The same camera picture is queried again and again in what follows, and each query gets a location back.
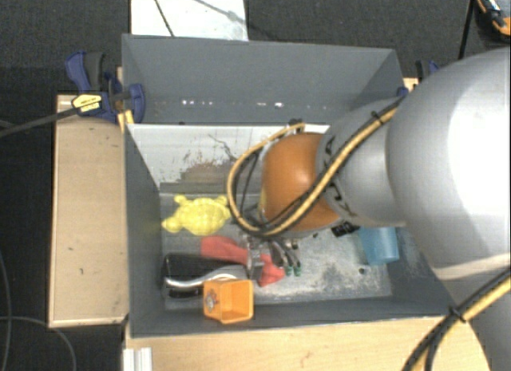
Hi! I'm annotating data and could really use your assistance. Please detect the black cylinder on white bracket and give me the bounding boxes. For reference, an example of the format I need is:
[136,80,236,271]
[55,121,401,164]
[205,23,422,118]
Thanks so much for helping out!
[330,221,362,239]

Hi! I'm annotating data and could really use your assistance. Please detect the grey metal bin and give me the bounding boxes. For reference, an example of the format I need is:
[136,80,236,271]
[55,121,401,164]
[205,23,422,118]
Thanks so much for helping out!
[121,33,458,338]

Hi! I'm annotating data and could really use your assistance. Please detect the yellow toy turtle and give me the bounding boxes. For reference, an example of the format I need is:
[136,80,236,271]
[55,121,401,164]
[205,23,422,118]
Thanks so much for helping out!
[161,195,233,237]

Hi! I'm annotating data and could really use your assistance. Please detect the blue cup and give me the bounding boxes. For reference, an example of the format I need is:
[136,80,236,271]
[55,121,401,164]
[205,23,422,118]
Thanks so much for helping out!
[357,226,401,266]

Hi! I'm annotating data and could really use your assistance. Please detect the orange square cup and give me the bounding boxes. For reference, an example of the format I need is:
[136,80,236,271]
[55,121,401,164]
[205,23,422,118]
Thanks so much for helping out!
[202,278,256,326]

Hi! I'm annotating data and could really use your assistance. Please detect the red cloth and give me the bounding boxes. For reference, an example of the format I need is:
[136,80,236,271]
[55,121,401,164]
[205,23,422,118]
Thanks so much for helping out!
[200,235,287,288]

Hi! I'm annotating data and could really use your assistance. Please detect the black tool with silver handle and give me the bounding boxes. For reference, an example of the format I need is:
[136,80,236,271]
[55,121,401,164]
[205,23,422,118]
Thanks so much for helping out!
[160,252,245,299]

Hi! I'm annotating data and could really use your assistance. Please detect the pale wood board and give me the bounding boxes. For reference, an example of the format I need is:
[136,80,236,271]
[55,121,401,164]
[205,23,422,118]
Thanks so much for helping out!
[47,93,131,329]

